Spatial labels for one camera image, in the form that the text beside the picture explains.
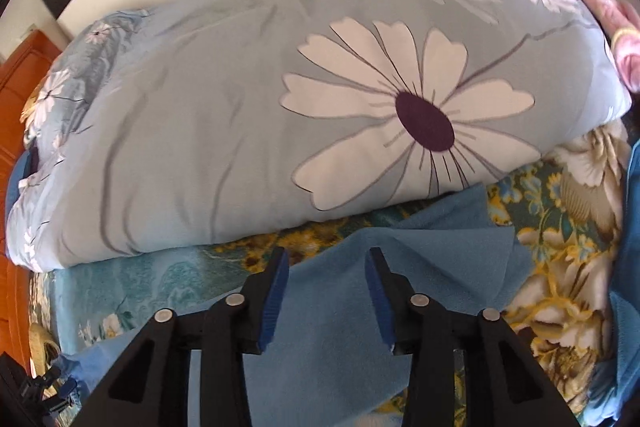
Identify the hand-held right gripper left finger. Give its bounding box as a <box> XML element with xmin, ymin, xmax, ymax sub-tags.
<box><xmin>70</xmin><ymin>247</ymin><xmax>291</xmax><ymax>427</ymax></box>

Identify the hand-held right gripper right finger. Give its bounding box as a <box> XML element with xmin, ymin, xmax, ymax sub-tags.
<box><xmin>365</xmin><ymin>247</ymin><xmax>573</xmax><ymax>427</ymax></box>

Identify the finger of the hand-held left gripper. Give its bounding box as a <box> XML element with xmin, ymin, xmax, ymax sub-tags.
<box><xmin>42</xmin><ymin>379</ymin><xmax>77</xmax><ymax>414</ymax></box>

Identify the blue fleece garment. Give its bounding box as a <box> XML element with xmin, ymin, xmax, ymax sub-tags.
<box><xmin>50</xmin><ymin>184</ymin><xmax>536</xmax><ymax>427</ymax></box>

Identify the grey floral duvet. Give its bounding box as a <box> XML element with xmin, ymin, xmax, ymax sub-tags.
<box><xmin>5</xmin><ymin>0</ymin><xmax>633</xmax><ymax>273</ymax></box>

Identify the green floral blanket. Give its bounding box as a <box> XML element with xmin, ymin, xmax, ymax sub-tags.
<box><xmin>27</xmin><ymin>127</ymin><xmax>631</xmax><ymax>427</ymax></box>

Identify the pink quilt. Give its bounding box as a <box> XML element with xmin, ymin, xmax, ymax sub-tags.
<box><xmin>565</xmin><ymin>0</ymin><xmax>640</xmax><ymax>95</ymax></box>

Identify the wooden bed frame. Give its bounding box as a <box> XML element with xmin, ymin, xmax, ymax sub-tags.
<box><xmin>0</xmin><ymin>30</ymin><xmax>63</xmax><ymax>358</ymax></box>

